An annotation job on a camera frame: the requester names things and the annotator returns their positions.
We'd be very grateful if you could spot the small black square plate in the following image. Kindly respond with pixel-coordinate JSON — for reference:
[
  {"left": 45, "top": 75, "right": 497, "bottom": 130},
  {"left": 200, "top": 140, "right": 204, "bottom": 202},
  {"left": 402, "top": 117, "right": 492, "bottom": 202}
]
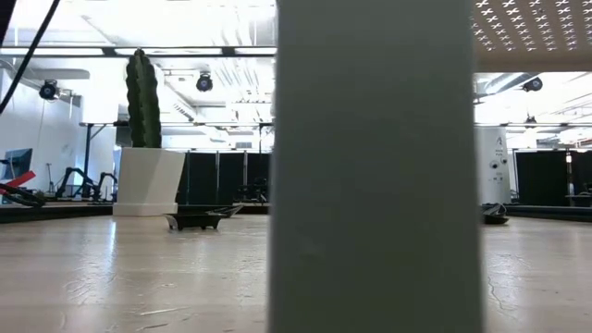
[{"left": 164, "top": 212, "right": 224, "bottom": 231}]

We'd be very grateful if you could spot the white perforated raised tray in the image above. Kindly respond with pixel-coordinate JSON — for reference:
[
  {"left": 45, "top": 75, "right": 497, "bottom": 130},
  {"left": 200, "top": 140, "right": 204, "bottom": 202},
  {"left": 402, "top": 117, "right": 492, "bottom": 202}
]
[{"left": 266, "top": 0, "right": 592, "bottom": 333}]

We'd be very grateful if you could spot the white faceted plant pot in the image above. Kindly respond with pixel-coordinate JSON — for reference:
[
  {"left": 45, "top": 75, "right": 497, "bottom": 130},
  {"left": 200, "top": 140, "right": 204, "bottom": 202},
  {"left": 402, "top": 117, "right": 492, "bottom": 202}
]
[{"left": 112, "top": 146, "right": 187, "bottom": 217}]

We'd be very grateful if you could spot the tall green cactus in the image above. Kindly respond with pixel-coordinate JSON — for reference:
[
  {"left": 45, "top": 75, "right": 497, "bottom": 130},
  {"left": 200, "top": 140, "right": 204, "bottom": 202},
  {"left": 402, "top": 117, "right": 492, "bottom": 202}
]
[{"left": 125, "top": 47, "right": 163, "bottom": 149}]

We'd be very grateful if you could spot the white round column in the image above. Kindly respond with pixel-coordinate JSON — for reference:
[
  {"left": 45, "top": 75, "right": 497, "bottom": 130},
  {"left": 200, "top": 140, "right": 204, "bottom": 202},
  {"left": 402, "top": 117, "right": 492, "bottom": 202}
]
[{"left": 474, "top": 125, "right": 512, "bottom": 205}]

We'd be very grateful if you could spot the black curved bar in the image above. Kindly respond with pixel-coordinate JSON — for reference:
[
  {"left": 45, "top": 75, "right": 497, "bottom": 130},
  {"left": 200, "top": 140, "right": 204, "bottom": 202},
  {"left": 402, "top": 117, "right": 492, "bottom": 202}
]
[{"left": 0, "top": 182, "right": 47, "bottom": 208}]

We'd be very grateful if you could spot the red bar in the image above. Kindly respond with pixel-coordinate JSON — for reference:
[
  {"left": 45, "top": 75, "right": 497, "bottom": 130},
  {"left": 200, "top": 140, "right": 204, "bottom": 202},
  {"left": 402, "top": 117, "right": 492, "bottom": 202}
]
[{"left": 0, "top": 169, "right": 37, "bottom": 195}]

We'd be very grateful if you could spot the dark blue monitor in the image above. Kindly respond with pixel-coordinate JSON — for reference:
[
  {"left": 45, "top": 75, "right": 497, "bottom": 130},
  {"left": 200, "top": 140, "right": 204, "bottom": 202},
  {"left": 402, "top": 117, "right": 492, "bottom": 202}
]
[{"left": 2, "top": 147, "right": 34, "bottom": 181}]

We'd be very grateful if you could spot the black partition wall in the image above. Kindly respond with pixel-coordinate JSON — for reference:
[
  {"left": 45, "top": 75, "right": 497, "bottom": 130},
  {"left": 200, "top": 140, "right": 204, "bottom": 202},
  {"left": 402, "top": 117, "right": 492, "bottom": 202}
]
[
  {"left": 512, "top": 150, "right": 592, "bottom": 207},
  {"left": 178, "top": 150, "right": 274, "bottom": 205}
]

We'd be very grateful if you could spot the dark metal gantry frame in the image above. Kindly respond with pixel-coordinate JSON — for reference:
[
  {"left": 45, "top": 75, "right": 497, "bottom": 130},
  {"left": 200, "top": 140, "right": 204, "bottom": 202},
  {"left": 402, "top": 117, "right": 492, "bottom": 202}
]
[{"left": 78, "top": 120, "right": 274, "bottom": 200}]

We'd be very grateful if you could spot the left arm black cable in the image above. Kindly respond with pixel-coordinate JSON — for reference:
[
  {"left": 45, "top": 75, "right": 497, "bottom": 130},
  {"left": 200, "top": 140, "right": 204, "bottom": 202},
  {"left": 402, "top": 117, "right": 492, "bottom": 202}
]
[{"left": 0, "top": 0, "right": 62, "bottom": 116}]

